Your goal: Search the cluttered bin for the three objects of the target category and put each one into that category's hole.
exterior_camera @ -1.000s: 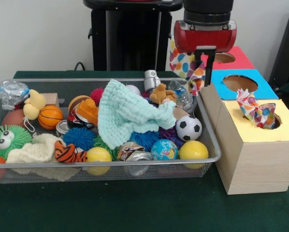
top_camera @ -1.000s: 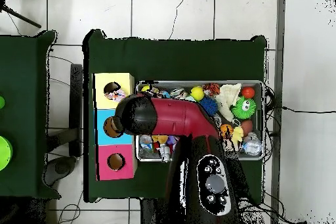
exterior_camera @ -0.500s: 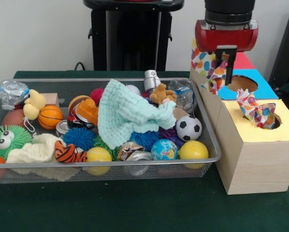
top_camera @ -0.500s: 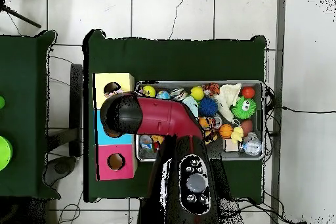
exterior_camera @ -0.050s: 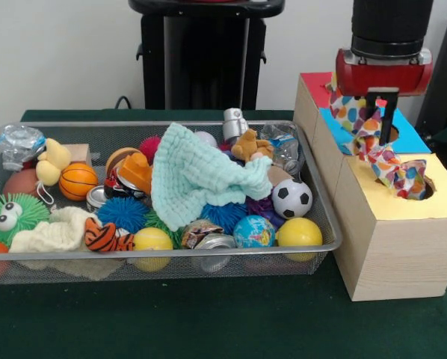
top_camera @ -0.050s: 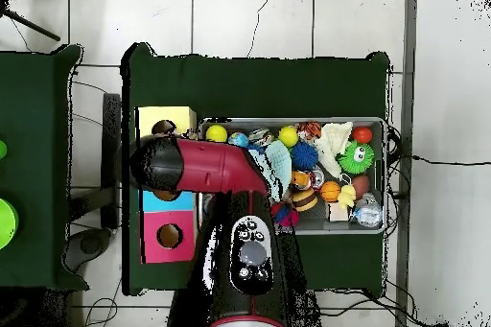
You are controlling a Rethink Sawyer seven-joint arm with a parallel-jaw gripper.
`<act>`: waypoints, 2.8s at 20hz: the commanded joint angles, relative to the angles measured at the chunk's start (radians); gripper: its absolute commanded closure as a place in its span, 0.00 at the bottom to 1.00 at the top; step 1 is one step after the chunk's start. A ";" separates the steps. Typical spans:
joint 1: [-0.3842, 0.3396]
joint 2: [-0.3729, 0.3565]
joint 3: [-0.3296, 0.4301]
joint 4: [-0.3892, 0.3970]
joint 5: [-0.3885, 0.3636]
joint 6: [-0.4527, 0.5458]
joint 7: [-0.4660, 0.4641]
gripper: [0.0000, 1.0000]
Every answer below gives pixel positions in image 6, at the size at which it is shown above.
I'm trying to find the small orange basketball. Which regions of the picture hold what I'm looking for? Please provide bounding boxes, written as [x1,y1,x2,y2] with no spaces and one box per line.
[320,180,342,203]

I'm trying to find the green cloth side table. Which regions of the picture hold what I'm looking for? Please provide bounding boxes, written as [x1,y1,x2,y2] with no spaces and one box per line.
[0,44,84,292]

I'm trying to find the black tripod leg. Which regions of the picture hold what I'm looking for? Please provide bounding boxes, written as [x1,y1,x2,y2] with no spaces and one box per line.
[0,0,62,43]

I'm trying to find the wooden box with three holes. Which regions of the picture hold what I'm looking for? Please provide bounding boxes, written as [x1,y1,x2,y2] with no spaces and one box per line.
[135,105,203,267]

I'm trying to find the clear mesh bin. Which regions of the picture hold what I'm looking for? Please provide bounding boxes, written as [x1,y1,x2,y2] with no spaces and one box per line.
[199,116,390,237]

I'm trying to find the black upright panel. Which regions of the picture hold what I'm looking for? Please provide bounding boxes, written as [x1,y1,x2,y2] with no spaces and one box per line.
[99,92,123,230]

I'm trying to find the orange tiger plush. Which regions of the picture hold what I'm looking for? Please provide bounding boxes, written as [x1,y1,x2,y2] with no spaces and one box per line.
[298,121,323,140]

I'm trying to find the yellow ball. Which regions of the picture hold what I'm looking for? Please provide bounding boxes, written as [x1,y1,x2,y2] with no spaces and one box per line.
[205,124,228,144]
[278,126,300,149]

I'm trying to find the mint green cloth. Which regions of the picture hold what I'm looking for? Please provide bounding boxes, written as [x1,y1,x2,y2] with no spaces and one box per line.
[248,140,293,198]

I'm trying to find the small globe ball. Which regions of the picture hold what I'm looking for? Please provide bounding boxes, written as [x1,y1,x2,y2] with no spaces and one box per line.
[227,132,250,150]

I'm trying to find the blue spiky ball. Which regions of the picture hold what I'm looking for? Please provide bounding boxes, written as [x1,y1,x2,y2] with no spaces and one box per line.
[291,141,320,172]

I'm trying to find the cream knitted cloth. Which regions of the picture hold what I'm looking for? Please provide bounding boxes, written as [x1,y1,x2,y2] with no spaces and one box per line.
[316,121,354,181]

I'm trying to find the green spiky ball with eyes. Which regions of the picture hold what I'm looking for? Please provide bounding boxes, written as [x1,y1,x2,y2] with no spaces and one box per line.
[338,140,377,175]

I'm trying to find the dark green table cloth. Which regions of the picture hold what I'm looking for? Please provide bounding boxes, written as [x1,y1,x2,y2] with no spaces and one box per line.
[121,41,392,297]

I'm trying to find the bright green cup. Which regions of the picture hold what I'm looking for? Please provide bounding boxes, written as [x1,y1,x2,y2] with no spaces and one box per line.
[0,197,20,251]

